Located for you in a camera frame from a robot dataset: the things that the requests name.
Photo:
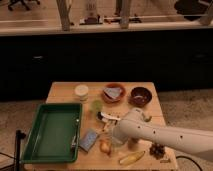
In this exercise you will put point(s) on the white paper cup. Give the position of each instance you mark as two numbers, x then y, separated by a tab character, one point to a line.
81	91

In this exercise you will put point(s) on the blue sponge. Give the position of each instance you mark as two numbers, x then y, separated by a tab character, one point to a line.
88	140

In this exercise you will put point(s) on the orange plate with cloth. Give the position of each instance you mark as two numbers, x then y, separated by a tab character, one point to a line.
113	92

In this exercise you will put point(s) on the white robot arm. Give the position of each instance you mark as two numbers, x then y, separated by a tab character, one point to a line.
198	143

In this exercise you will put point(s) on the black stand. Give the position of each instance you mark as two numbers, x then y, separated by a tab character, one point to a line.
18	138

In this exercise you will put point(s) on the dark red bowl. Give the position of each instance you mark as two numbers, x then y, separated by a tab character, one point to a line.
140	96

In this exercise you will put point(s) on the green plastic tray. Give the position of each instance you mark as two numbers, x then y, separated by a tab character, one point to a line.
50	137

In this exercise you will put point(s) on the green cucumber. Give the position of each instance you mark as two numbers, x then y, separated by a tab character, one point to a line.
148	118

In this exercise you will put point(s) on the small metal cup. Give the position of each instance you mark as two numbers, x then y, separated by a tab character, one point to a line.
133	143

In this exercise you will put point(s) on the bunch of dark grapes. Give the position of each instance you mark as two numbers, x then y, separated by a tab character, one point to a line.
157	150

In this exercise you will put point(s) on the light green cup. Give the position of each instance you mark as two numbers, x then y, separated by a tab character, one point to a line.
96	106

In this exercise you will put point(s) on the wooden block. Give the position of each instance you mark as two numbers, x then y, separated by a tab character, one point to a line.
108	126

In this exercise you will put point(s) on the metal spoon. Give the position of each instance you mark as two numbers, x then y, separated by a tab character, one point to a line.
73	142

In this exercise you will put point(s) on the yellow banana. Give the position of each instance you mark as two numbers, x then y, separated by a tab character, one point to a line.
131	158

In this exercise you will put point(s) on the white handled knife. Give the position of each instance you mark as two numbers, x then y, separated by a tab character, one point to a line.
106	117

